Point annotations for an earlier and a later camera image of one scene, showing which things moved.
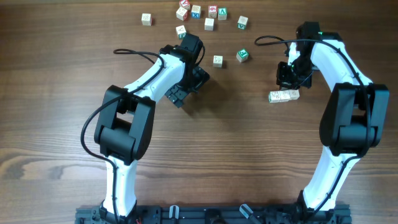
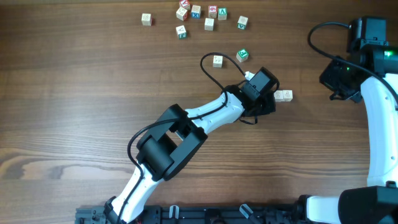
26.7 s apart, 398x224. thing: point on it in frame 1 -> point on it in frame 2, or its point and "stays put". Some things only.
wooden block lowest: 217,61 stays put
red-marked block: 294,94 -> 287,95
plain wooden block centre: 209,23 stays put
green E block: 242,55 stays put
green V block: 242,22 stays put
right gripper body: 286,79 -> 337,82
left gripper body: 178,94 -> 268,104
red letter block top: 185,4 stays put
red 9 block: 212,11 stays put
